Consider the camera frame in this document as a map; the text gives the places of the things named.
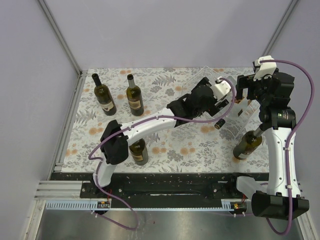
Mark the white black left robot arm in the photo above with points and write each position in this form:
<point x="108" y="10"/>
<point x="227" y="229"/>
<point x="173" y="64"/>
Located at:
<point x="117" y="138"/>

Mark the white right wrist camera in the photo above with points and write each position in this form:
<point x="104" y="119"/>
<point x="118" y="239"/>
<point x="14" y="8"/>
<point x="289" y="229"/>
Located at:
<point x="263" y="66"/>

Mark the floral patterned table mat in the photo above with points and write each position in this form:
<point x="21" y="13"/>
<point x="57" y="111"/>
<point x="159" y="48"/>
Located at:
<point x="190" y="148"/>

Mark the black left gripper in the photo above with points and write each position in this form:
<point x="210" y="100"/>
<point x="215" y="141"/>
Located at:
<point x="213" y="109"/>

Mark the green bottle black neck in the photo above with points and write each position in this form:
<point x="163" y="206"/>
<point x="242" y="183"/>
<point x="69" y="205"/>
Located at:
<point x="104" y="96"/>

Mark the aluminium corner frame post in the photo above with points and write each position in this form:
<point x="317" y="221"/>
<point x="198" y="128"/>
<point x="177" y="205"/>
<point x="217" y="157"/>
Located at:
<point x="58" y="34"/>

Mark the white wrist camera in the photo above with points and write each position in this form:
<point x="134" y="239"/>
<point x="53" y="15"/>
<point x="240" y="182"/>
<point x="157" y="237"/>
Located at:
<point x="221" y="88"/>
<point x="263" y="66"/>

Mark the clear acrylic wine rack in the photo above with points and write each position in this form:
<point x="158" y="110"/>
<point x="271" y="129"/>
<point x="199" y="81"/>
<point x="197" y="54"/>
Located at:
<point x="197" y="77"/>

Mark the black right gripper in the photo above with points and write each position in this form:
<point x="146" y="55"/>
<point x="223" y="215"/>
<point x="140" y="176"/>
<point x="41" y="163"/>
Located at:
<point x="245" y="82"/>

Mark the green bottle silver neck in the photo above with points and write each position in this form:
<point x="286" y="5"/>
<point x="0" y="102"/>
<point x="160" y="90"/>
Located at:
<point x="134" y="97"/>

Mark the grey slotted cable duct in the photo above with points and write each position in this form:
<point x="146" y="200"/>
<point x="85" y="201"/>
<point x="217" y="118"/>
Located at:
<point x="159" y="203"/>

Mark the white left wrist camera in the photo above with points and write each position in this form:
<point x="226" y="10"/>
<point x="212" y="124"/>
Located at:
<point x="221" y="88"/>

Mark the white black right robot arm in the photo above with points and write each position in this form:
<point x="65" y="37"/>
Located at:
<point x="281" y="199"/>

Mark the right aluminium frame post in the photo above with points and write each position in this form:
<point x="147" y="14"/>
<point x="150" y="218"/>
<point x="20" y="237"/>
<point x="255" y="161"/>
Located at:
<point x="280" y="27"/>

